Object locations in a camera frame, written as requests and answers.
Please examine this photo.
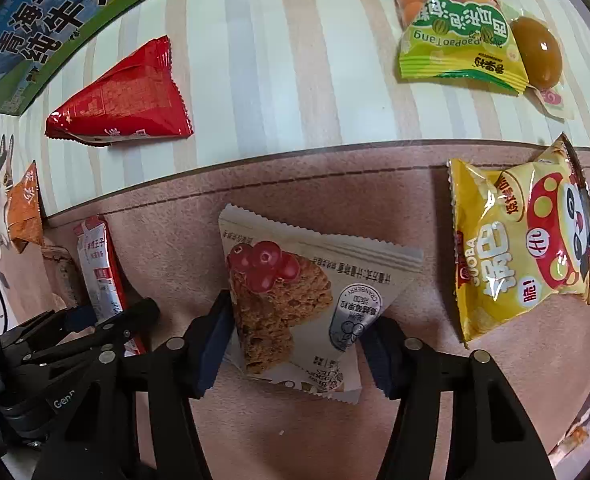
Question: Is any brown jelly cup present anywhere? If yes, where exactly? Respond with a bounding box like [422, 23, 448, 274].
[500, 2, 574, 120]

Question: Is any red white stick packet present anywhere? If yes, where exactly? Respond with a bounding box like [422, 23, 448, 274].
[72, 214, 149, 356]

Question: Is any cardboard milk box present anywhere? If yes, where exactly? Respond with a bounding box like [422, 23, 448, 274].
[0, 0, 227, 117]

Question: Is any cat print blanket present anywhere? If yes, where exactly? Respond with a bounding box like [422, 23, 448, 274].
[0, 0, 590, 448]

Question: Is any green bubble gum bag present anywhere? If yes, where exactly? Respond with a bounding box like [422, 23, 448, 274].
[395, 0, 528, 94]

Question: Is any cranberry cake packet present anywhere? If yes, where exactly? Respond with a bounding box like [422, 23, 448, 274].
[218, 204, 423, 404]

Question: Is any orange snack bag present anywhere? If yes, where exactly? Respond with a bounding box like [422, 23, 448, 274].
[7, 160, 44, 254]

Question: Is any red triangular snack packet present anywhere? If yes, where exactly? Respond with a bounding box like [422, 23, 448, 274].
[44, 36, 193, 146]

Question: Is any yellow panda snack bag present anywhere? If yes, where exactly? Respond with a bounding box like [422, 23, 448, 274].
[448, 134, 590, 341]

